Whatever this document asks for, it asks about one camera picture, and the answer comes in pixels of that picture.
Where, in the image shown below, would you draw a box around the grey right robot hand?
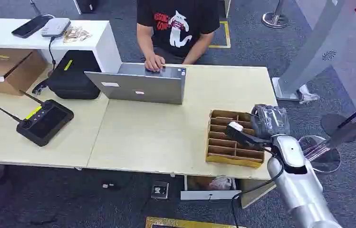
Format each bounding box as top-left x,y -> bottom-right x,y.
250,104 -> 291,140

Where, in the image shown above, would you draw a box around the wooden card box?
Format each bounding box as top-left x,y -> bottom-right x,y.
205,109 -> 265,169

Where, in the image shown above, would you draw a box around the round metal base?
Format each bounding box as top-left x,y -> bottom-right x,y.
298,135 -> 342,174

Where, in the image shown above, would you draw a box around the grey metal stand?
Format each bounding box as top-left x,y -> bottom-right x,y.
271,0 -> 347,105

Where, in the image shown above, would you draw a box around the white bin under desk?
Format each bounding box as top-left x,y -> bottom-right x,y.
180,175 -> 242,201

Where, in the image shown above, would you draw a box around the silver stanchion base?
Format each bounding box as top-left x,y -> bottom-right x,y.
261,0 -> 290,29

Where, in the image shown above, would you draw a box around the floor power socket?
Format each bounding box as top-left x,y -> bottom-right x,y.
151,181 -> 170,200

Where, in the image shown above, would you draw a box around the person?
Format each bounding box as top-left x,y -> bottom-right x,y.
135,0 -> 221,72

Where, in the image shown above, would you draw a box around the silver laptop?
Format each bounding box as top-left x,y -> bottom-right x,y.
84,62 -> 187,105

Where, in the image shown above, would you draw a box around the black carrying case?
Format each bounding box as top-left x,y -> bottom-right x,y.
47,50 -> 102,100

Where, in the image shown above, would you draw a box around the white side table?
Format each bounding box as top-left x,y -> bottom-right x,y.
0,17 -> 123,74

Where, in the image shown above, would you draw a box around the stack of cards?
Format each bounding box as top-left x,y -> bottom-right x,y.
63,26 -> 93,44

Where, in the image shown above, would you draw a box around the black remote controller with antennas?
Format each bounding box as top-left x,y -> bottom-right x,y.
0,90 -> 75,147

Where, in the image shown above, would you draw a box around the grey power bank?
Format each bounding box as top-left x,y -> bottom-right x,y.
40,17 -> 72,38

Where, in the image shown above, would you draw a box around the black smartphone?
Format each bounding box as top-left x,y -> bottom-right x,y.
11,14 -> 53,39

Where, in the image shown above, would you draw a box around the brown cardboard box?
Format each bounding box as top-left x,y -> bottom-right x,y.
0,47 -> 48,96

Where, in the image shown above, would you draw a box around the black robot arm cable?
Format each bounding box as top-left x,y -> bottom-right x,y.
231,147 -> 285,228

